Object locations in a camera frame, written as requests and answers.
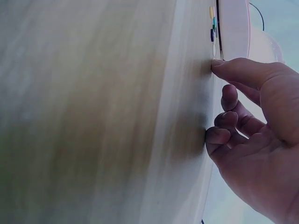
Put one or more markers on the row of coloured capsules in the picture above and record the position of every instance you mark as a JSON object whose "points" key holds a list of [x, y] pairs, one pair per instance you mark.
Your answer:
{"points": [[212, 35]]}

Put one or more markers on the person's right thumb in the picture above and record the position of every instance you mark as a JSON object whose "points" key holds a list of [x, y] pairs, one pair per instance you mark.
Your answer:
{"points": [[238, 70]]}

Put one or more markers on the pale pink plastic tray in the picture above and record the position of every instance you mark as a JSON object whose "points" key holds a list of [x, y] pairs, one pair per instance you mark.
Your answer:
{"points": [[233, 25]]}

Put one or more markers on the person's right hand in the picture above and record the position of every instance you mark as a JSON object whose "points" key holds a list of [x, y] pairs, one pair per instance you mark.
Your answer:
{"points": [[264, 149]]}

